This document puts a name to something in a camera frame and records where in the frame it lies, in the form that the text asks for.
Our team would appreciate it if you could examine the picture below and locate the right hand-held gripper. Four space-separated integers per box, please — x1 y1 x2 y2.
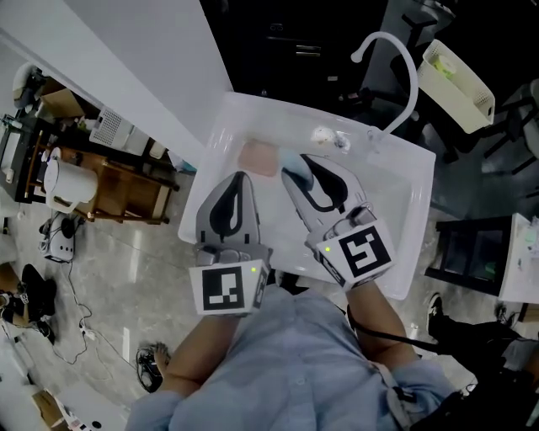
280 153 398 294

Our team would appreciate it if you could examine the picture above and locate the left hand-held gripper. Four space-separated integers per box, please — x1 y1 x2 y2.
188 170 274 317

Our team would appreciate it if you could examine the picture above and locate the light blue soft object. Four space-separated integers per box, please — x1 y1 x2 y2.
280 147 315 191

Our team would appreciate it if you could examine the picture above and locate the pink sponge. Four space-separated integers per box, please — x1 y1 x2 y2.
237 139 280 178

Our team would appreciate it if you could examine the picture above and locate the person's left forearm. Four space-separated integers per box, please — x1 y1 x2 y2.
157 313 237 399

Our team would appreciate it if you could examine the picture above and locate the person's right forearm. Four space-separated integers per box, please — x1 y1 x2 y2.
344 277 418 365

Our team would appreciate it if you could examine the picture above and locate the white sink basin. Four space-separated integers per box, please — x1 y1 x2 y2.
178 91 438 301

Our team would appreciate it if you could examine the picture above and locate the wooden side table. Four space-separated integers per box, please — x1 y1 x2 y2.
24 130 180 225

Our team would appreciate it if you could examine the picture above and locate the black cabinet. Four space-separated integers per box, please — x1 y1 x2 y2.
201 0 387 123

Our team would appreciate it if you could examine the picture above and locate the white curved faucet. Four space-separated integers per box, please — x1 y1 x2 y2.
351 31 419 136

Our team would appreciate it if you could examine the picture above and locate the white perforated box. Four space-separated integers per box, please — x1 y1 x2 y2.
88 105 134 149

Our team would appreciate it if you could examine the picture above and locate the black stool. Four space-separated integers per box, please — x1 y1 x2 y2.
424 215 513 296

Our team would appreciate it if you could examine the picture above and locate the white electric kettle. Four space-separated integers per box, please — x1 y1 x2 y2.
43 156 99 214

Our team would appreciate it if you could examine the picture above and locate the person's light blue shirt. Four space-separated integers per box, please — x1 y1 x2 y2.
125 284 471 431

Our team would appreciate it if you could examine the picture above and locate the white floor appliance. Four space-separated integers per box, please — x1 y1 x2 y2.
39 212 77 264

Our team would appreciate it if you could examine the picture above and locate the white plastic basket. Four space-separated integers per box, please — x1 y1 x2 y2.
421 39 496 136

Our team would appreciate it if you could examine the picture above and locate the pale green cup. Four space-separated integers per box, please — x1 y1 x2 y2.
435 55 460 79

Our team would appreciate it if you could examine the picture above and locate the white side table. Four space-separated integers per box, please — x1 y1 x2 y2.
498 212 539 305

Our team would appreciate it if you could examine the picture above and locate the brown cardboard box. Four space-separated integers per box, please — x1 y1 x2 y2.
39 77 86 120

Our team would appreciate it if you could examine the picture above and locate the black floor bag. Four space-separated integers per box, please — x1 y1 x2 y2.
0 263 58 343

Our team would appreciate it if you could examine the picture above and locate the grey chair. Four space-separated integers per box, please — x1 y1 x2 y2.
483 77 539 200

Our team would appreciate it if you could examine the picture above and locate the person's leg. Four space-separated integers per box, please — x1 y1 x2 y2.
437 316 539 375

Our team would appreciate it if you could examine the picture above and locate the black shelf cart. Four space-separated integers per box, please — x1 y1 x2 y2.
0 112 56 204

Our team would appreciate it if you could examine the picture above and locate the grey backpack strap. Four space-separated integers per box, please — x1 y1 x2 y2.
370 364 420 428

